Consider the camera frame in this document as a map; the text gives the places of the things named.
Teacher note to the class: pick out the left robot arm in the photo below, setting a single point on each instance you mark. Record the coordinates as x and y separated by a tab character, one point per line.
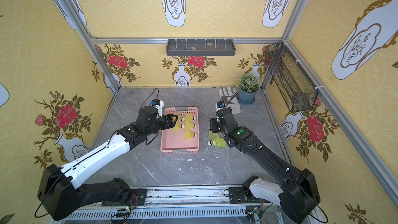
63	189

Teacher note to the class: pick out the small circuit board right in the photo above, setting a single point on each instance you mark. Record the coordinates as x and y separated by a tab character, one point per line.
252	214

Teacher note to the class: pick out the pink perforated storage basket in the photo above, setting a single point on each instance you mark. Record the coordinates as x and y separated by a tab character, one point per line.
172	142

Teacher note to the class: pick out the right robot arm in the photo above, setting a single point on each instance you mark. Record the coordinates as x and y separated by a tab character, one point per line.
299	192

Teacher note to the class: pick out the grey wall shelf tray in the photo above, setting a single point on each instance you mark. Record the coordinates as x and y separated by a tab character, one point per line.
220	47

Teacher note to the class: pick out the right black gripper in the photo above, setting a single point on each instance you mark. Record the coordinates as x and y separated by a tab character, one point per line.
214	125

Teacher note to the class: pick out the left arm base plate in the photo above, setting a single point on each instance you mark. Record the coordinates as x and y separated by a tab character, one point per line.
134	198

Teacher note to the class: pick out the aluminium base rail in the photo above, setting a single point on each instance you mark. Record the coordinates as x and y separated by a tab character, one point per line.
174	202

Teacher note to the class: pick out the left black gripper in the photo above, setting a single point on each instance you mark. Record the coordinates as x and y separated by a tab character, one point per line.
166	121

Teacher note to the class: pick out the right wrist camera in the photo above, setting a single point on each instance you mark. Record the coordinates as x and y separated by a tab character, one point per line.
220	105

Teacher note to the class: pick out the black wire mesh basket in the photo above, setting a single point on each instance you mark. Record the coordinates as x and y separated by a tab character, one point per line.
295	86

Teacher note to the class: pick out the grey white work glove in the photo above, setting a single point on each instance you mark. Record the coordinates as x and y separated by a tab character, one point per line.
228	95

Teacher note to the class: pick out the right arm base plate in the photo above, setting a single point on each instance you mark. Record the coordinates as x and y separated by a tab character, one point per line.
242	195

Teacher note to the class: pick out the green plant in blue pot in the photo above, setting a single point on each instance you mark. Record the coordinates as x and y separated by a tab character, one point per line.
248	88

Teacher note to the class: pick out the small circuit board left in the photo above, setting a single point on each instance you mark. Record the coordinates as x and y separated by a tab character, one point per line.
123	213

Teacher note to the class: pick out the small circuit board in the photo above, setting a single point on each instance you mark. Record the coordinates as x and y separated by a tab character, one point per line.
252	214
123	213

